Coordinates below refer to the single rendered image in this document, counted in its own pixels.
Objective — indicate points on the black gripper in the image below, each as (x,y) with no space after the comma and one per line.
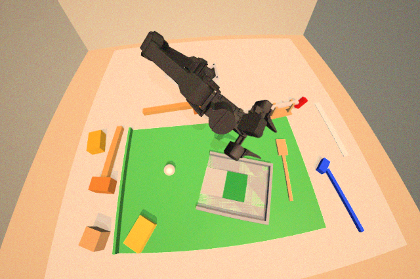
(234,149)

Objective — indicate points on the orange putter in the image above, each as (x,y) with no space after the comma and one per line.
(104,183)
(166,108)

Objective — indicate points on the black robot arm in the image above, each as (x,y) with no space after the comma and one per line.
(195,82)

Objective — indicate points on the blue golf putter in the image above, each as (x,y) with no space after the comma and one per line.
(323,168)

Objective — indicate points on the cream golf ball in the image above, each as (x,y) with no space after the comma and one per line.
(169,169)

